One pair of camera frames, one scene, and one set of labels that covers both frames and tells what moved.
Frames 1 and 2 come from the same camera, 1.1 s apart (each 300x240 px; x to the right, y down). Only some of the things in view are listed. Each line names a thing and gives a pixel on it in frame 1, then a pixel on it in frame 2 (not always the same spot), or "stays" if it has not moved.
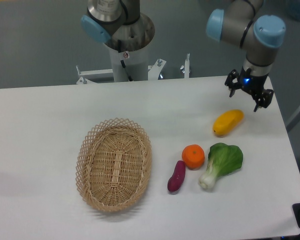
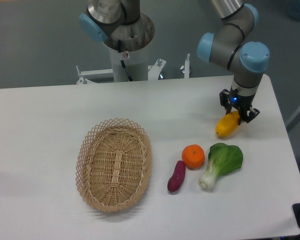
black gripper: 253,84 → 241,103
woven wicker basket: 113,164 stays
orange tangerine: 194,156 stays
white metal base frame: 154,73 stays
